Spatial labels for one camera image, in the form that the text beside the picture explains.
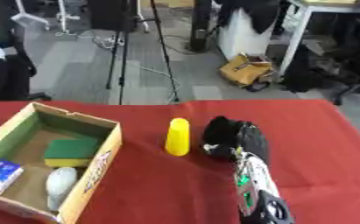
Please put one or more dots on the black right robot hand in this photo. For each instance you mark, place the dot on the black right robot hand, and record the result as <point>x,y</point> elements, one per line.
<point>227,134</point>

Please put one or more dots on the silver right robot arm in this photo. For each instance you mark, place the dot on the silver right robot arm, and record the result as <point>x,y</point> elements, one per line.
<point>256,186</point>

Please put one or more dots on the tan cardboard box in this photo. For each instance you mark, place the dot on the tan cardboard box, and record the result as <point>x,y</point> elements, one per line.
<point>93,163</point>

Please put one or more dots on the yellow bag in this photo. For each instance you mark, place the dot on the yellow bag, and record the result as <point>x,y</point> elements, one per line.
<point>245,70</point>

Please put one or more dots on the white cabinet with black cloth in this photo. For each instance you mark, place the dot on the white cabinet with black cloth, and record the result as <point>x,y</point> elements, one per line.
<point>246,26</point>

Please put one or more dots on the black office chair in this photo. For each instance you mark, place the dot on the black office chair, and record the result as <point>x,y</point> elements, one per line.
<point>359,84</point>

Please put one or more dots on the green and yellow sponge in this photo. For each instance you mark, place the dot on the green and yellow sponge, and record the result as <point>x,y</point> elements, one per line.
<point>70,151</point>

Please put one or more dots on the white oval object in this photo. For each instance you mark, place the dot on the white oval object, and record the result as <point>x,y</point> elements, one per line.
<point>60,182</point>

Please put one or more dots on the white stand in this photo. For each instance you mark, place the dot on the white stand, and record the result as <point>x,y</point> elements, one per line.
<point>39,16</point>

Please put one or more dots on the person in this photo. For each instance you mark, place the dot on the person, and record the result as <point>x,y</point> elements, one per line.
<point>1,58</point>

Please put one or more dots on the white table frame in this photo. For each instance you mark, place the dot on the white table frame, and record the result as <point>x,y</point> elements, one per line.
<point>297,32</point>

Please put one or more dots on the black camera tripod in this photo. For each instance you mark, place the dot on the black camera tripod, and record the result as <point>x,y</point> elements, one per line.
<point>124,43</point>

